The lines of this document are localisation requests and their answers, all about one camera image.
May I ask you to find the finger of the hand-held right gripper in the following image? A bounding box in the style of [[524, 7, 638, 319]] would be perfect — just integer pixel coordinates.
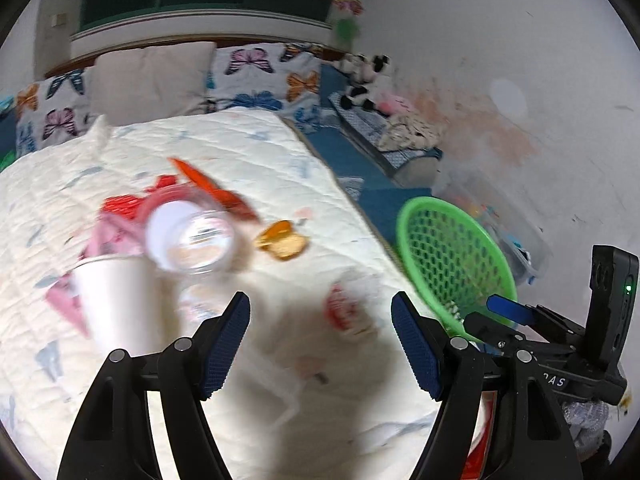
[[464, 311, 532, 357], [486, 295, 584, 344]]

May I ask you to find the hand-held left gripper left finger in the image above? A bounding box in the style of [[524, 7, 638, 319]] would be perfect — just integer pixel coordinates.
[[56, 291, 251, 480]]

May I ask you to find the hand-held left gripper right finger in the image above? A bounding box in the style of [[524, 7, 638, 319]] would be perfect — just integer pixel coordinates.
[[391, 291, 586, 480]]

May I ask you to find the red and white wrapper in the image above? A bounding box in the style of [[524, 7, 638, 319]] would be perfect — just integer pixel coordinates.
[[325, 282, 377, 337]]

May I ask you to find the green plastic basket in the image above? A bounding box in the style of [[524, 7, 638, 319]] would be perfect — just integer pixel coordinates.
[[396, 196, 518, 338]]

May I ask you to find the clear plastic cup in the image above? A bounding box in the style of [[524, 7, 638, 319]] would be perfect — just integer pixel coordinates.
[[145, 199, 239, 275]]

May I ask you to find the white paper cup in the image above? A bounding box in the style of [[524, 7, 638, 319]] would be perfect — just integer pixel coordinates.
[[72, 254, 182, 361]]

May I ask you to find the small golden wrapper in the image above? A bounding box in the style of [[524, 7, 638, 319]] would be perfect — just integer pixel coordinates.
[[254, 220, 309, 262]]

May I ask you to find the pink wrapper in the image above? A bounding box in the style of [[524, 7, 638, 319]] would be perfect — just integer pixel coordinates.
[[45, 210, 147, 336]]

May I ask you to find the orange snack wrapper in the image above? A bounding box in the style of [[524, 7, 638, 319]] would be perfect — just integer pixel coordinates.
[[167, 157, 261, 223]]

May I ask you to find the red mesh net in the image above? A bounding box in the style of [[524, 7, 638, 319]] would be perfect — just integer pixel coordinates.
[[102, 175, 181, 222]]

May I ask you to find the clear plastic storage box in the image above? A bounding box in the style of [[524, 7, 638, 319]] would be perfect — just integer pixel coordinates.
[[435, 167, 548, 286]]

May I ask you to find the red plastic item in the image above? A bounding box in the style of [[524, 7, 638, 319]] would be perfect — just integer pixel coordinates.
[[457, 390, 498, 480]]

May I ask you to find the white quilted blanket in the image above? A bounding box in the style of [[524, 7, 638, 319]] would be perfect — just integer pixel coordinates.
[[0, 109, 451, 480]]

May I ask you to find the blue bed sheet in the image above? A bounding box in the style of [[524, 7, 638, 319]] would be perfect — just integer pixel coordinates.
[[280, 65, 437, 256]]

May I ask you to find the spotted beige cloth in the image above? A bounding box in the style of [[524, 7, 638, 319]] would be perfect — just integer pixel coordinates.
[[377, 112, 444, 151]]

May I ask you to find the blue patterned folded blanket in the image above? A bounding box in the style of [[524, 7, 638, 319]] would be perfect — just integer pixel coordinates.
[[327, 92, 444, 187]]

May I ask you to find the pink plush toy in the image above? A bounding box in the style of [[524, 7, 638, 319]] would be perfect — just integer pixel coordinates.
[[377, 94, 416, 116]]

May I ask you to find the cow plush toy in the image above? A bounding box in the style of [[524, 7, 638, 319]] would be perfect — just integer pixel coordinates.
[[341, 54, 394, 111]]

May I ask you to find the butterfly print pillow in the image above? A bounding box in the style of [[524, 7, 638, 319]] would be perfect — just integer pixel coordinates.
[[206, 42, 323, 133], [15, 67, 97, 158]]

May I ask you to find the grey pillow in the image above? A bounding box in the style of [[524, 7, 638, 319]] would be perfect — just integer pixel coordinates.
[[87, 42, 217, 126]]

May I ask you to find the grey plush toy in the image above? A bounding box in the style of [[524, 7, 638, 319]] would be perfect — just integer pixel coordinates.
[[337, 55, 368, 83]]

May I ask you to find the wooden headboard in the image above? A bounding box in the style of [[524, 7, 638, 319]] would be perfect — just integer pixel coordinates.
[[45, 35, 351, 80]]

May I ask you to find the colourful pinwheel decoration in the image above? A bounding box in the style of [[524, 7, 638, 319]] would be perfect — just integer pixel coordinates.
[[330, 0, 366, 43]]

